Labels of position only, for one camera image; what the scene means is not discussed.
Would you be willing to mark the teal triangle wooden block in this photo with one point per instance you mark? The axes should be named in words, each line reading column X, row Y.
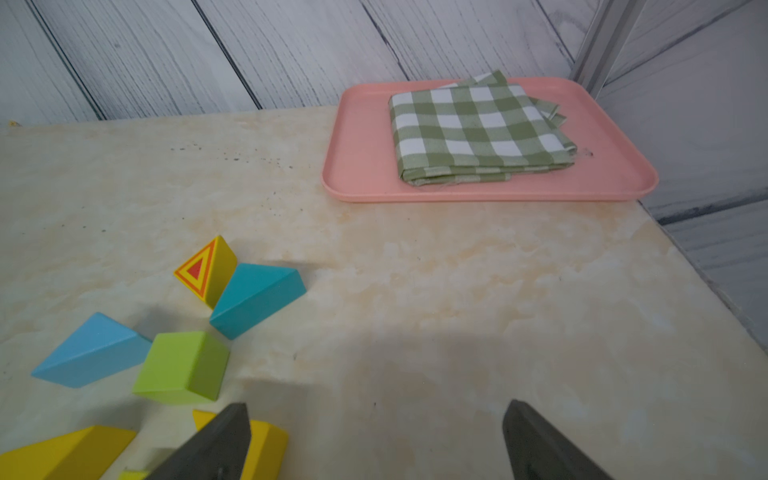
column 254, row 293

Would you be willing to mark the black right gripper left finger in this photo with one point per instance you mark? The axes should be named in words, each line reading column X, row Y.
column 218, row 451

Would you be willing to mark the yellow small cube block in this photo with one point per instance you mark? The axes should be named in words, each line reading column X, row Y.
column 83, row 454

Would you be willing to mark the pink tray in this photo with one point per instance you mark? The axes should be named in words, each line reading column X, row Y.
column 360, row 164

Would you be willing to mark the yellow triangle wooden block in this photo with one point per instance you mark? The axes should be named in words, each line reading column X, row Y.
column 266, row 451

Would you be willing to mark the lime green long block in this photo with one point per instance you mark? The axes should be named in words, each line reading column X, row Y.
column 133, row 475

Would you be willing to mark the right aluminium frame post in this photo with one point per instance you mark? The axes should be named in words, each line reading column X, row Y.
column 605, row 38

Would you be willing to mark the green checkered cloth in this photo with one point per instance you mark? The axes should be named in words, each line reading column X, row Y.
column 481, row 129

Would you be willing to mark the light blue triangle block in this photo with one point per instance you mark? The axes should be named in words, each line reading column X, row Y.
column 99, row 348

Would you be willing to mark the green small cube block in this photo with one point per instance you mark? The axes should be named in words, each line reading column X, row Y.
column 183, row 368

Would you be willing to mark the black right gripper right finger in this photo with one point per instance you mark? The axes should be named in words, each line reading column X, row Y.
column 537, row 450

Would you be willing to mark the orange triangle wooden block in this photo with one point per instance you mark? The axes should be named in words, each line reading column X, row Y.
column 208, row 272

